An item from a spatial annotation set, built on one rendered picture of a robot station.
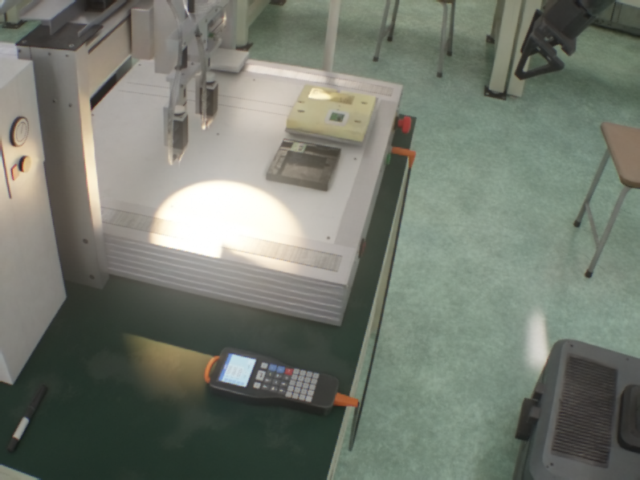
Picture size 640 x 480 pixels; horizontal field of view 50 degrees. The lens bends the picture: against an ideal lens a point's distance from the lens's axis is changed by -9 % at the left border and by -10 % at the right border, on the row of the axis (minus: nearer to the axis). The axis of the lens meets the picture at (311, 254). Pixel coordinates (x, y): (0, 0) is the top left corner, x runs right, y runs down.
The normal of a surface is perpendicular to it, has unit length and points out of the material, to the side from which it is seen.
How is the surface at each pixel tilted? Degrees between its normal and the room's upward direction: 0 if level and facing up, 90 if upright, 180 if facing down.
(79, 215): 90
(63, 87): 90
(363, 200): 0
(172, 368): 0
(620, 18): 90
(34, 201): 90
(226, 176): 0
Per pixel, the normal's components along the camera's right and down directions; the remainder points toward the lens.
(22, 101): 0.97, 0.20
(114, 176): 0.07, -0.75
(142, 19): -0.22, 0.62
